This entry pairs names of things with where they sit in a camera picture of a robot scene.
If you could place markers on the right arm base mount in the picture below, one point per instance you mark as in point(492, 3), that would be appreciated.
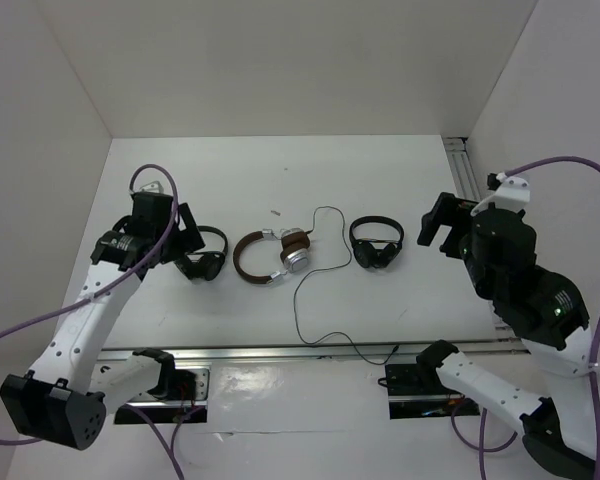
point(411, 397)

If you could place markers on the right black headphones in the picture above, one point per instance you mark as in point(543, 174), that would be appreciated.
point(375, 253)

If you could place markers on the brown silver headphones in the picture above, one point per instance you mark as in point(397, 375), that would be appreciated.
point(294, 254)

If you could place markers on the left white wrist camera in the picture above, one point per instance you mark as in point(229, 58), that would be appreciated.
point(154, 186)

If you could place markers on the left black headphones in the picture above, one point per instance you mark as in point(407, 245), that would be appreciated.
point(204, 265)

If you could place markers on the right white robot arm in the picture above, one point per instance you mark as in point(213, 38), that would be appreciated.
point(546, 311)

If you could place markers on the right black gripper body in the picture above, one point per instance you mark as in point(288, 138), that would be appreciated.
point(455, 244)

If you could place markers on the aluminium side rail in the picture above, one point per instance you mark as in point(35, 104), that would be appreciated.
point(475, 314)

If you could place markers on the black headphones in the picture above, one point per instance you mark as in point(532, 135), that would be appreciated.
point(204, 265)
point(375, 253)

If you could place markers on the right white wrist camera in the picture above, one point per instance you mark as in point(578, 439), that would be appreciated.
point(511, 193)

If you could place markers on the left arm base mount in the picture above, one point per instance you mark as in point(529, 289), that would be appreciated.
point(188, 394)

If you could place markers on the aluminium front rail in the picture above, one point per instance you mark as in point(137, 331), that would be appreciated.
point(371, 351)

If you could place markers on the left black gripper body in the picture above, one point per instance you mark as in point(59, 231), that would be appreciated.
point(165, 249)

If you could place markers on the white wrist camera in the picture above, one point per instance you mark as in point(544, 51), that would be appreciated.
point(511, 193)
point(154, 186)

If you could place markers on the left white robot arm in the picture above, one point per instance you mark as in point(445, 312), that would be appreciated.
point(64, 397)

